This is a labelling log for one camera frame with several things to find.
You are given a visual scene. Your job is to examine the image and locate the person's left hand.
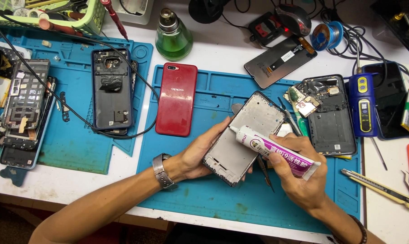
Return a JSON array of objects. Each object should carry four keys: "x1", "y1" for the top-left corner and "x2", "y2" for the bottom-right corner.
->
[{"x1": 176, "y1": 116, "x2": 255, "y2": 182}]

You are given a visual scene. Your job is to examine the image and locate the person's right hand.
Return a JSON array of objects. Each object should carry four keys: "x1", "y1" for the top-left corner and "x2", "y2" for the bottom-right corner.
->
[{"x1": 268, "y1": 133, "x2": 329, "y2": 213}]

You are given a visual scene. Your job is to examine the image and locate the white purple glue tube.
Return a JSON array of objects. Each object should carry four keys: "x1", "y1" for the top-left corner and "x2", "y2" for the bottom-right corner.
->
[{"x1": 229, "y1": 125, "x2": 322, "y2": 181}]

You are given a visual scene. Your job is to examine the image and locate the silver phone frame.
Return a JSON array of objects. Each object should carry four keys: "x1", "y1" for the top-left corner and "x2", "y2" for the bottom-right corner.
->
[{"x1": 202, "y1": 91, "x2": 287, "y2": 188}]

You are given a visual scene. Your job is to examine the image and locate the silver metal wristwatch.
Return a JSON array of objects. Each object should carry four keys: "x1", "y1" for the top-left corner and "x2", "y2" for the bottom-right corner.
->
[{"x1": 152, "y1": 153, "x2": 179, "y2": 190}]

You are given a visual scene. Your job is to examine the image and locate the dark tweezers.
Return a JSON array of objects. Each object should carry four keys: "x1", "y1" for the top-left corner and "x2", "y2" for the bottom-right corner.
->
[{"x1": 257, "y1": 154, "x2": 276, "y2": 194}]

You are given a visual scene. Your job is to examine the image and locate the large blue repair mat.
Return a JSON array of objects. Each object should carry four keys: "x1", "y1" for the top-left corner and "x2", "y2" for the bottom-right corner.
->
[{"x1": 137, "y1": 64, "x2": 362, "y2": 235}]

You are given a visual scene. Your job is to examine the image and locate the red smartphone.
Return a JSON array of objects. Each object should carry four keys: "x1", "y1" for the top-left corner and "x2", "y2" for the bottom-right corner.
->
[{"x1": 155, "y1": 62, "x2": 198, "y2": 138}]

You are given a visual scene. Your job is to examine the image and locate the black phone housing with parts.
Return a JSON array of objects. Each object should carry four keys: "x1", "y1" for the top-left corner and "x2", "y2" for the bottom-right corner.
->
[{"x1": 302, "y1": 74, "x2": 358, "y2": 157}]

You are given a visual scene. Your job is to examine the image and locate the yellow black utility knife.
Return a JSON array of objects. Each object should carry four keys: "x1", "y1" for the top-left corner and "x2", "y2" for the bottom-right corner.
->
[{"x1": 341, "y1": 168, "x2": 409, "y2": 211}]

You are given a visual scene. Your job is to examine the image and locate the phone motherboard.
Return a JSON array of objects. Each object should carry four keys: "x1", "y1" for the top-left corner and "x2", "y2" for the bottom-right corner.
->
[{"x1": 283, "y1": 84, "x2": 323, "y2": 119}]

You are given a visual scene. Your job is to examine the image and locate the blue yellow soldering tool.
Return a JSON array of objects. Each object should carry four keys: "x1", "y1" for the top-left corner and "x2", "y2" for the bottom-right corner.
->
[{"x1": 348, "y1": 67, "x2": 388, "y2": 171}]

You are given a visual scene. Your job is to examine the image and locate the dark blue phone back housing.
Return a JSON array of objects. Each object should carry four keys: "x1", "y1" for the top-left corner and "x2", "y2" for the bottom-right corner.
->
[{"x1": 91, "y1": 48, "x2": 134, "y2": 131}]

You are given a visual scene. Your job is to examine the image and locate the green glass dispenser bottle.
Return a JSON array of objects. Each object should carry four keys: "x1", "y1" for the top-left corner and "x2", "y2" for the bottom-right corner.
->
[{"x1": 155, "y1": 7, "x2": 194, "y2": 62}]

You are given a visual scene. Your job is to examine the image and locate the black phone in blue case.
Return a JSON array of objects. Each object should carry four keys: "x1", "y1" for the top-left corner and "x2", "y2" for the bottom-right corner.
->
[{"x1": 362, "y1": 61, "x2": 409, "y2": 140}]

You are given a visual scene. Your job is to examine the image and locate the blue repair mat with notch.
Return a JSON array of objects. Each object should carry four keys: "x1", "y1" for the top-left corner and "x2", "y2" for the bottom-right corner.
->
[{"x1": 0, "y1": 28, "x2": 154, "y2": 177}]

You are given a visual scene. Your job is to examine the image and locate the black phone display panel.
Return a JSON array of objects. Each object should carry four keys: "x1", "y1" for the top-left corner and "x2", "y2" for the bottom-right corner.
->
[{"x1": 244, "y1": 35, "x2": 318, "y2": 89}]

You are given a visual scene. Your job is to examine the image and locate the black red small device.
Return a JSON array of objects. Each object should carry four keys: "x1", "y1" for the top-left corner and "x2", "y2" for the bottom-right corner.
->
[{"x1": 247, "y1": 12, "x2": 287, "y2": 47}]

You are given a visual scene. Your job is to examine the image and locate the black round lamp base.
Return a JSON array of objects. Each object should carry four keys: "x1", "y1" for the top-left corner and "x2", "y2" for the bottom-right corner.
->
[{"x1": 188, "y1": 0, "x2": 231, "y2": 24}]

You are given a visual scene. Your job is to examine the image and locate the white plastic container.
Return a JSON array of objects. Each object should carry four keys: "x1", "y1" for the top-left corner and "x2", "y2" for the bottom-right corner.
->
[{"x1": 111, "y1": 0, "x2": 154, "y2": 25}]

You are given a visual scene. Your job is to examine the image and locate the black computer mouse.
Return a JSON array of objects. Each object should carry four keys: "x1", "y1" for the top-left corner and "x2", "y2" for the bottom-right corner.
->
[{"x1": 275, "y1": 4, "x2": 312, "y2": 37}]

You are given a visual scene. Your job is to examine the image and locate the green plastic basket with tools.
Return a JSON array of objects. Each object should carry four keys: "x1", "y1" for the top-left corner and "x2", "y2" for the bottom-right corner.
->
[{"x1": 0, "y1": 0, "x2": 106, "y2": 37}]

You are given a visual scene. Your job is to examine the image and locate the light blue edged phone housing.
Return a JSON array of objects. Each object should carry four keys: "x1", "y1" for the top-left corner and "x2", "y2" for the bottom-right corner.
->
[{"x1": 0, "y1": 76, "x2": 58, "y2": 170}]

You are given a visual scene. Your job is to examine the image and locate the dark teal plastic pick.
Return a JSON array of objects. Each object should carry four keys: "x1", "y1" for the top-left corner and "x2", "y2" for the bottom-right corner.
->
[{"x1": 0, "y1": 166, "x2": 29, "y2": 188}]

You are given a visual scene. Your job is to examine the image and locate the black tray with parts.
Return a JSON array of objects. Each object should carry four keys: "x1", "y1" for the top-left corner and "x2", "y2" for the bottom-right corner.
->
[{"x1": 370, "y1": 0, "x2": 409, "y2": 55}]

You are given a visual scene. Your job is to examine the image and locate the green handled brush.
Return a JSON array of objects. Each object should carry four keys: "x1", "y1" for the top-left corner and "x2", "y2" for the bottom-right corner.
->
[{"x1": 290, "y1": 101, "x2": 309, "y2": 137}]

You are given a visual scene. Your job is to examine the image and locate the dark beaded bracelet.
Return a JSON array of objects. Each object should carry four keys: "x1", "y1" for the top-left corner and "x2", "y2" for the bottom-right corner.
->
[{"x1": 331, "y1": 214, "x2": 368, "y2": 244}]

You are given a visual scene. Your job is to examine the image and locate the long black cable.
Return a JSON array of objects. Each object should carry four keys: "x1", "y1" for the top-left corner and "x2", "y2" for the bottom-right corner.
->
[{"x1": 0, "y1": 14, "x2": 160, "y2": 139}]

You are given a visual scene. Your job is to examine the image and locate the small black phone bracket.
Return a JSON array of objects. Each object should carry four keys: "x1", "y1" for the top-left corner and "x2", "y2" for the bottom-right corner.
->
[{"x1": 58, "y1": 91, "x2": 71, "y2": 123}]

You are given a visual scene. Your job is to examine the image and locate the blue solder wire spool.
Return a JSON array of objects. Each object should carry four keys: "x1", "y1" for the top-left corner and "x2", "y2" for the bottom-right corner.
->
[{"x1": 310, "y1": 21, "x2": 344, "y2": 52}]

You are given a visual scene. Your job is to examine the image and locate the bundle of black cables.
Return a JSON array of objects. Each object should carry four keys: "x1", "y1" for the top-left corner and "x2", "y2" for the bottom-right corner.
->
[{"x1": 221, "y1": 0, "x2": 409, "y2": 95}]

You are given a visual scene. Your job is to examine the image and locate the red handled screwdriver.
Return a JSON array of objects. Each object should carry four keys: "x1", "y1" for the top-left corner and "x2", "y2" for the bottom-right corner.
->
[{"x1": 100, "y1": 0, "x2": 130, "y2": 42}]

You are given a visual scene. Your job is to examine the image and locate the grey phone frame with holes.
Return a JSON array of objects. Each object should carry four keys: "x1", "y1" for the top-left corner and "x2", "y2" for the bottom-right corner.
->
[{"x1": 1, "y1": 59, "x2": 51, "y2": 131}]

